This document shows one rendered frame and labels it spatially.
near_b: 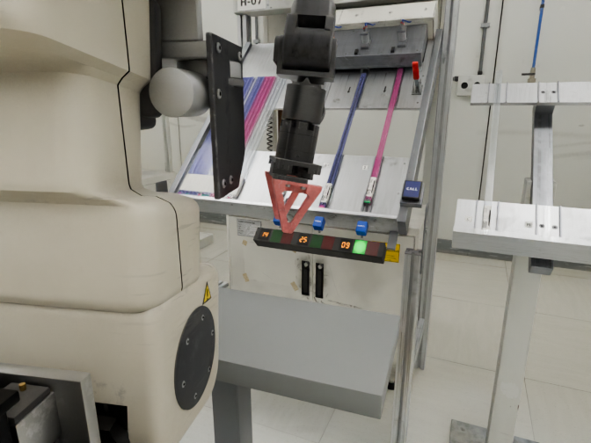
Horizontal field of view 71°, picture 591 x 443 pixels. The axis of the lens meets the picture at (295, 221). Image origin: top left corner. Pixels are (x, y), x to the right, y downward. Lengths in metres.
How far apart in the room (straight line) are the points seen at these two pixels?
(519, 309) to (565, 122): 1.92
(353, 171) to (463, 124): 1.87
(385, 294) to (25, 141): 1.20
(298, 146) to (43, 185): 0.33
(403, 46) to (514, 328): 0.84
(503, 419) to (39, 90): 1.26
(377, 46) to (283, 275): 0.83
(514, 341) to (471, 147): 1.88
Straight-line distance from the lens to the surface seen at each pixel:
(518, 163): 2.95
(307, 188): 0.55
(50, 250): 0.40
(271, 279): 1.55
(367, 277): 1.41
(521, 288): 1.16
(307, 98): 0.59
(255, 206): 1.11
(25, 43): 0.32
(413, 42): 1.36
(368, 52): 1.36
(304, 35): 0.61
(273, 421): 1.48
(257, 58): 1.61
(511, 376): 1.27
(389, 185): 1.07
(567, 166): 2.98
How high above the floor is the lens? 0.98
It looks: 15 degrees down
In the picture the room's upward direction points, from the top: straight up
